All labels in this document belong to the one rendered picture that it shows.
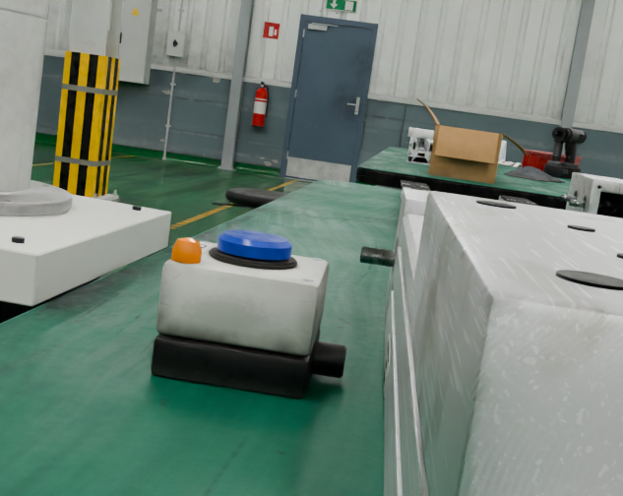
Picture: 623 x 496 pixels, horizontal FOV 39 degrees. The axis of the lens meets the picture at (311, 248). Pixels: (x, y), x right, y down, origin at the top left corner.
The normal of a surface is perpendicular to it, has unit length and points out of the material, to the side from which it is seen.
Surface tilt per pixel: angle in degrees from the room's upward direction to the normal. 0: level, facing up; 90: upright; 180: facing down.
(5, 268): 90
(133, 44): 90
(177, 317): 90
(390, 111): 90
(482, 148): 68
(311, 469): 0
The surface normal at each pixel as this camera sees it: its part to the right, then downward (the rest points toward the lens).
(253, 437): 0.14, -0.98
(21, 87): 0.92, 0.20
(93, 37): -0.14, 0.14
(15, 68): 0.82, 0.22
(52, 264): 0.98, 0.15
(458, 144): -0.11, -0.24
